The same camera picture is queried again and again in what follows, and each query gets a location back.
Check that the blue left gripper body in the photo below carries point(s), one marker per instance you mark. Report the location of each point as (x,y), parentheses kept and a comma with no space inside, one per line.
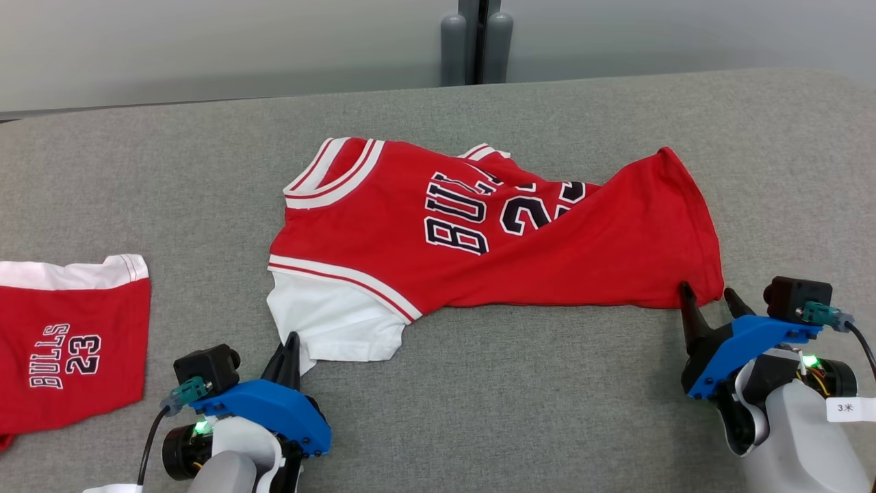
(274,407)

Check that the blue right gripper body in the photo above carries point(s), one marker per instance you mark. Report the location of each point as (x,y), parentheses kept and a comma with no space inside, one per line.
(739,339)

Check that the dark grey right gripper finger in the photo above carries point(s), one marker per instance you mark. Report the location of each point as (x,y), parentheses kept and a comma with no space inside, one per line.
(694,322)
(739,305)

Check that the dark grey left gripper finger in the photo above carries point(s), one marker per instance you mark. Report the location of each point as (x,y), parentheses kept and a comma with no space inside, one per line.
(274,366)
(293,363)

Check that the red Bulls jersey white sleeves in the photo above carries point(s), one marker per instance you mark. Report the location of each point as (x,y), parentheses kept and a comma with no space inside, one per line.
(547,260)

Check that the red Bulls shorts white band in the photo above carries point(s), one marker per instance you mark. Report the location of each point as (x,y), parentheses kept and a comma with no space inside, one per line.
(102,308)

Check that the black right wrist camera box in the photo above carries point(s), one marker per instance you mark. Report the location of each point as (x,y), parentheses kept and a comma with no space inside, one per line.
(794,298)

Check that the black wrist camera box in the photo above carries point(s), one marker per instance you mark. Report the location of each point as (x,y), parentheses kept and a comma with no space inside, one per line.
(794,298)
(205,366)

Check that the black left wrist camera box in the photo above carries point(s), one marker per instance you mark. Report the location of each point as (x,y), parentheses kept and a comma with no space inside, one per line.
(205,366)

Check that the grey rounded post foot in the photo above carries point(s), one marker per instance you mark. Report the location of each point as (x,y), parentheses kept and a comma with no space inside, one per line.
(499,48)
(453,48)

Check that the grey aluminium partition post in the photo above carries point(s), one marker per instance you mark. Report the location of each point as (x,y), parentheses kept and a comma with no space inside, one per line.
(472,34)

